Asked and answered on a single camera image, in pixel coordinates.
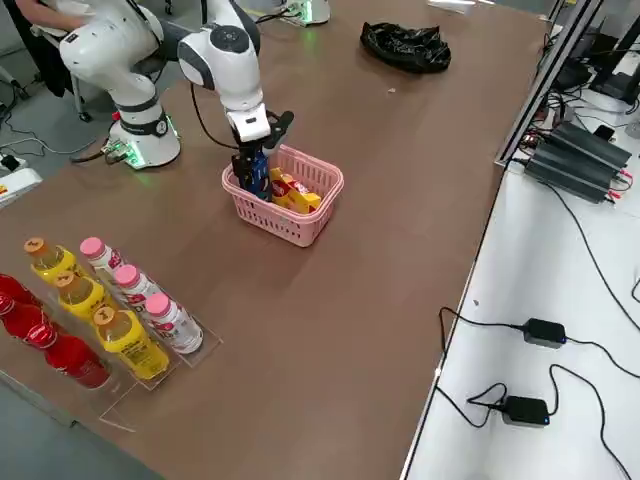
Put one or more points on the clear acrylic bottle stand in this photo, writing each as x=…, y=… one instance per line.
x=120, y=405

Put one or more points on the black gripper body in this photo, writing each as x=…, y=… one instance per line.
x=255, y=149

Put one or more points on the blue snack box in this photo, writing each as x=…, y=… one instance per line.
x=261, y=175

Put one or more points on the pink cap white bottle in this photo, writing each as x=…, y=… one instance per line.
x=175, y=327
x=137, y=290
x=102, y=257

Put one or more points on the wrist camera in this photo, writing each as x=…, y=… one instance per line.
x=280, y=127

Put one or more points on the long yellow snack box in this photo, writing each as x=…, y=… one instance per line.
x=295, y=197

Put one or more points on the yellow drink bottle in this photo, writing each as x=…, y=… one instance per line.
x=130, y=350
x=82, y=297
x=55, y=265

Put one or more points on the office chair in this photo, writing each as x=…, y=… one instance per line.
x=75, y=90

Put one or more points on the black plastic bag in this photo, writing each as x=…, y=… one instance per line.
x=405, y=47

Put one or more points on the person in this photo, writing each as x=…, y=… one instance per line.
x=45, y=10

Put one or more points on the aluminium frame post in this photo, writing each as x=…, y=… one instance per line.
x=545, y=85

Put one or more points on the black smartphone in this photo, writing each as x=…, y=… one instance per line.
x=605, y=132

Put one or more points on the black power supply unit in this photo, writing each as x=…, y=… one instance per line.
x=595, y=142
x=570, y=172

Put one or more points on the black power adaptor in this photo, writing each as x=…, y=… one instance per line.
x=545, y=332
x=525, y=410

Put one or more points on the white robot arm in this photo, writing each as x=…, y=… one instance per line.
x=130, y=55
x=315, y=10

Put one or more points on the white control box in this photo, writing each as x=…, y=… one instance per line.
x=20, y=185

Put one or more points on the red drink bottle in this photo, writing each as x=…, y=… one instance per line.
x=80, y=365
x=27, y=317
x=12, y=287

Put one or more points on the pink plastic basket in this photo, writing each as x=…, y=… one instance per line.
x=300, y=225

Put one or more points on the black monitor with stand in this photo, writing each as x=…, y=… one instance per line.
x=617, y=85

